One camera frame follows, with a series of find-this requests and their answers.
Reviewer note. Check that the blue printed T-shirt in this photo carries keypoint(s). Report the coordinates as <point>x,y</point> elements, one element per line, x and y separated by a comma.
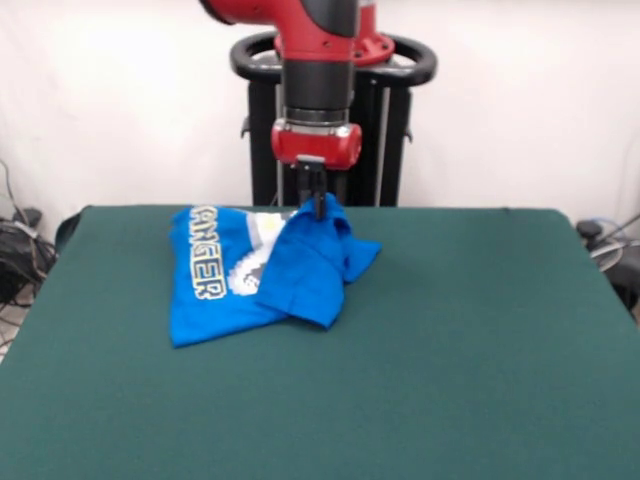
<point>220,315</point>

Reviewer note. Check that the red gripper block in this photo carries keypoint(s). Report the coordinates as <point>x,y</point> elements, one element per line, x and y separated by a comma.
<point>315,145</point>

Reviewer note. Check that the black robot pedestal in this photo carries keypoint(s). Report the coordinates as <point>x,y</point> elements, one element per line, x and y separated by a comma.
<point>265,150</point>

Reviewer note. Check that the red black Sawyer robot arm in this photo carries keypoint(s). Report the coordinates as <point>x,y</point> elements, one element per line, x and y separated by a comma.
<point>310,60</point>

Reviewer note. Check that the dark green table cloth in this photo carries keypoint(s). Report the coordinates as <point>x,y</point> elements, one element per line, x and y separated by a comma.
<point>400,390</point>

